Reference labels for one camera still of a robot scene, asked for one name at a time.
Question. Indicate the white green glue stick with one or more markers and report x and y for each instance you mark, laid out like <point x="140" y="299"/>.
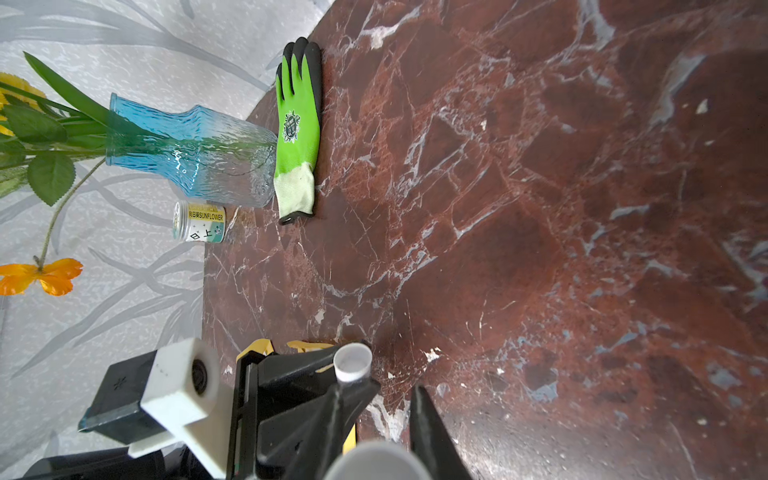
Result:
<point x="373" y="460"/>

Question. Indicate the tilted yellow envelope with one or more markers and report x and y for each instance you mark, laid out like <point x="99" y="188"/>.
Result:
<point x="265" y="347"/>

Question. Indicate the small printed tin can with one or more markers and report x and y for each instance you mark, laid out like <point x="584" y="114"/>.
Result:
<point x="197" y="222"/>

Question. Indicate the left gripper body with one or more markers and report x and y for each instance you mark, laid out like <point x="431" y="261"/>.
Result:
<point x="309" y="371"/>

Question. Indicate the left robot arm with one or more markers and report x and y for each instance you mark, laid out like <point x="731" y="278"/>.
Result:
<point x="173" y="462"/>

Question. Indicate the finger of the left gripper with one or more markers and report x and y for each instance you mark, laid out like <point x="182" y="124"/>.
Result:
<point x="300" y="434"/>

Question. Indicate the orange yellow artificial flowers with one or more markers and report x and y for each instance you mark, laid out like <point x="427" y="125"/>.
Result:
<point x="53" y="148"/>

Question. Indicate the green work glove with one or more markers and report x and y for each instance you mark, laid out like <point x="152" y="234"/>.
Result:
<point x="299" y="98"/>

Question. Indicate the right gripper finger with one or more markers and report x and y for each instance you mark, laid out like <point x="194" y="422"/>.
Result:
<point x="430" y="441"/>

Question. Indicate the blue glass vase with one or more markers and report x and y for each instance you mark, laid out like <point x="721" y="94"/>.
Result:
<point x="208" y="155"/>

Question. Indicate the white glue stick cap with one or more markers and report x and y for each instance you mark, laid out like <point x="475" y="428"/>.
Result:
<point x="352" y="363"/>

